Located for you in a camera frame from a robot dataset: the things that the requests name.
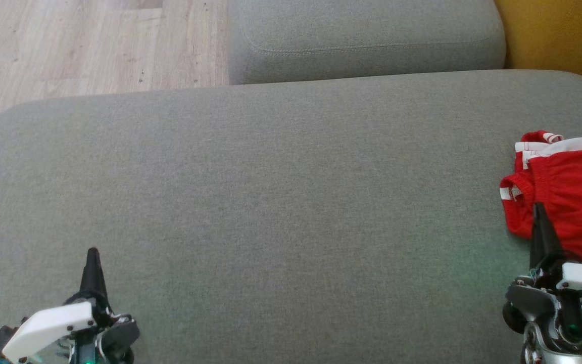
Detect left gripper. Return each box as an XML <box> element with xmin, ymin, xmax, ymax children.
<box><xmin>0</xmin><ymin>247</ymin><xmax>140</xmax><ymax>364</ymax></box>

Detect red and white shorts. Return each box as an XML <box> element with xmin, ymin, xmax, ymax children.
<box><xmin>499</xmin><ymin>130</ymin><xmax>582</xmax><ymax>267</ymax></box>

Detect grey fabric sofa seat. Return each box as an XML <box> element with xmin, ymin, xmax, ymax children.
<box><xmin>0</xmin><ymin>69</ymin><xmax>582</xmax><ymax>364</ymax></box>

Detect mustard yellow upholstered panel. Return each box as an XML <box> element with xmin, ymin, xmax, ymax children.
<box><xmin>493</xmin><ymin>0</ymin><xmax>582</xmax><ymax>97</ymax></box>

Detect grey stitched sofa cushion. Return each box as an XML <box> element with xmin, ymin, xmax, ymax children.
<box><xmin>227</xmin><ymin>0</ymin><xmax>507</xmax><ymax>85</ymax></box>

